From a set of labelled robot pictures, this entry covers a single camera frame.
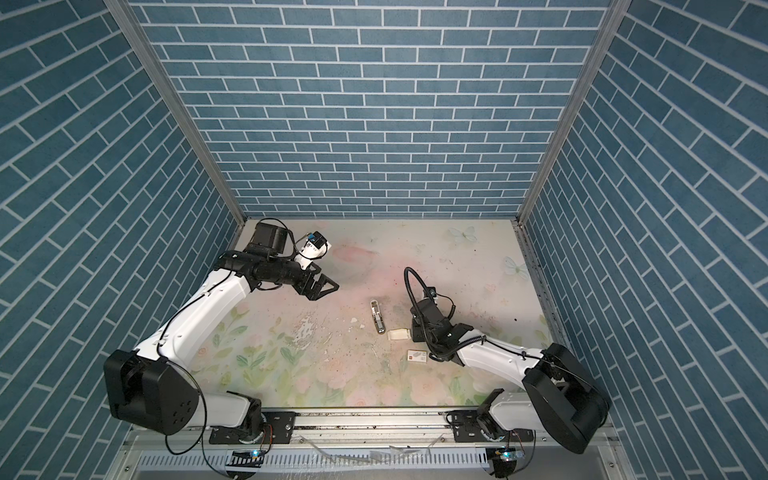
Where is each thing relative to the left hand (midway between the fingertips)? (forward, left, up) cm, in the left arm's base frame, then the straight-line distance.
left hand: (327, 276), depth 79 cm
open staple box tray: (-8, -20, -20) cm, 29 cm away
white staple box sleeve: (-15, -24, -19) cm, 34 cm away
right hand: (-5, -25, -16) cm, 30 cm away
